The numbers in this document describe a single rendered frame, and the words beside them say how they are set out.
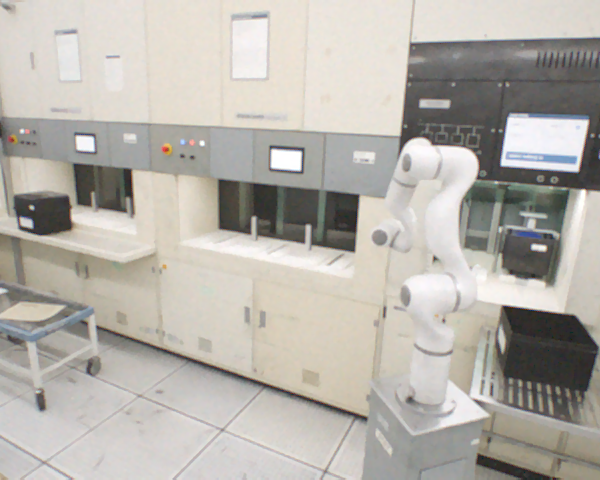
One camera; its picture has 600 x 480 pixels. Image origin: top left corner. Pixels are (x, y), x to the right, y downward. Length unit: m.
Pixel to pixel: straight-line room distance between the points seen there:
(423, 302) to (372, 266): 0.89
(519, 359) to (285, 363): 1.35
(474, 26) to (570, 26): 0.34
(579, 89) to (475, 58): 0.40
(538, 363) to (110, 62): 2.72
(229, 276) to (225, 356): 0.55
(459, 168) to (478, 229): 1.62
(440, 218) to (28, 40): 3.04
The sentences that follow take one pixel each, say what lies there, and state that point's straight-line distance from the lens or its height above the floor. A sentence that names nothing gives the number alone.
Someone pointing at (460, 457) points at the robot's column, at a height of 0.62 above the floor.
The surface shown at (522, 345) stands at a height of 0.90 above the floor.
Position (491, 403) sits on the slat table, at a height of 0.76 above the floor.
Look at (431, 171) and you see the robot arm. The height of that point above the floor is 1.48.
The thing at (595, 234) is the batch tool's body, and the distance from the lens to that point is 1.96.
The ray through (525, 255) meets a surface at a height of 1.02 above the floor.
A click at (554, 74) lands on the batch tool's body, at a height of 1.83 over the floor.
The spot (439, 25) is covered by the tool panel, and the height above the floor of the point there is 2.02.
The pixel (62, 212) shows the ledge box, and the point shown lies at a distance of 3.36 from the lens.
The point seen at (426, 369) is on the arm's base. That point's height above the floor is 0.90.
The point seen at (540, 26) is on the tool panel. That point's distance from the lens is 1.99.
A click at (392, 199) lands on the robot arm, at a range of 1.53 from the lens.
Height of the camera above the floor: 1.60
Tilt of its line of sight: 16 degrees down
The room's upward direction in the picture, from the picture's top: 3 degrees clockwise
